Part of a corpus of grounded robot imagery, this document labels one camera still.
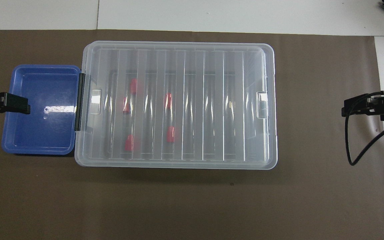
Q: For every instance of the red block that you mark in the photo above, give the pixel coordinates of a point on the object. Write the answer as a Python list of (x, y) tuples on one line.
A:
[(170, 134), (126, 106), (129, 143), (168, 101), (133, 86)]

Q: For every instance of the clear ribbed plastic lid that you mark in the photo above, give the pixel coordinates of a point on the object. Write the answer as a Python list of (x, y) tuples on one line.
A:
[(192, 56)]

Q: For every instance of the blue plastic tray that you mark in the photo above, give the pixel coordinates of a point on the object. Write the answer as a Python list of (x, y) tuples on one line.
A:
[(45, 133)]

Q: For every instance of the clear plastic storage box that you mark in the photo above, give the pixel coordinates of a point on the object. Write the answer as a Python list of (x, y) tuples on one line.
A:
[(212, 100)]

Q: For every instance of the brown paper table mat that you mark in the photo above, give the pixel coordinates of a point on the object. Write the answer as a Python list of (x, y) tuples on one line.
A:
[(178, 206)]

